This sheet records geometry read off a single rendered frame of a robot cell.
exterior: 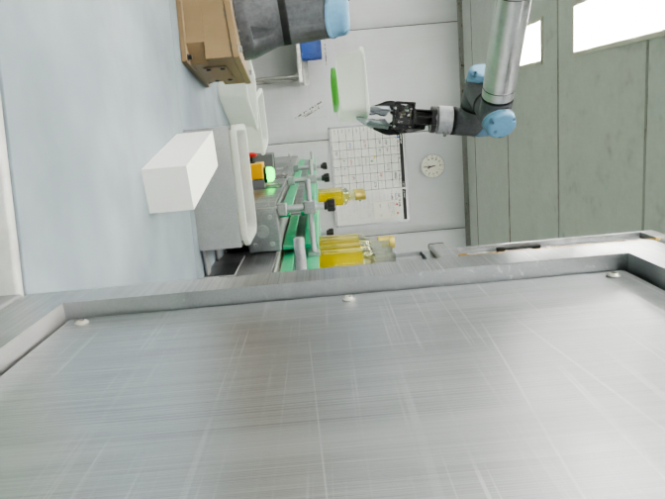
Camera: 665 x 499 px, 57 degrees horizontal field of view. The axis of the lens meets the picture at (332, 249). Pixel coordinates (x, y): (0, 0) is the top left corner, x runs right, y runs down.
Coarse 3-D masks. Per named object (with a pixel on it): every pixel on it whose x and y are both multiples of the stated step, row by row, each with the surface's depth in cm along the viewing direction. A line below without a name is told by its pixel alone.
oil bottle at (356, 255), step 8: (352, 248) 145; (360, 248) 144; (320, 256) 140; (328, 256) 140; (336, 256) 140; (344, 256) 140; (352, 256) 140; (360, 256) 140; (368, 256) 140; (320, 264) 140; (328, 264) 140; (336, 264) 140; (344, 264) 140; (352, 264) 141
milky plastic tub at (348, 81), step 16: (336, 64) 156; (352, 64) 155; (336, 80) 158; (352, 80) 155; (336, 96) 158; (352, 96) 156; (368, 96) 155; (336, 112) 171; (352, 112) 159; (368, 112) 156
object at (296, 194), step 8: (304, 160) 290; (296, 176) 215; (304, 176) 216; (296, 184) 189; (304, 184) 190; (312, 184) 185; (288, 192) 170; (296, 192) 172; (304, 192) 168; (312, 192) 166; (288, 200) 154; (296, 200) 155; (304, 200) 151; (280, 216) 134; (288, 216) 134
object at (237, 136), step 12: (240, 132) 122; (240, 144) 124; (240, 156) 124; (240, 168) 125; (240, 180) 109; (240, 192) 110; (252, 192) 126; (240, 204) 110; (252, 204) 126; (240, 216) 110; (252, 216) 127; (240, 228) 112; (252, 228) 125
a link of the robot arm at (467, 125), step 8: (456, 112) 161; (464, 112) 159; (456, 120) 160; (464, 120) 160; (472, 120) 159; (456, 128) 161; (464, 128) 161; (472, 128) 161; (480, 128) 161; (472, 136) 164; (480, 136) 164
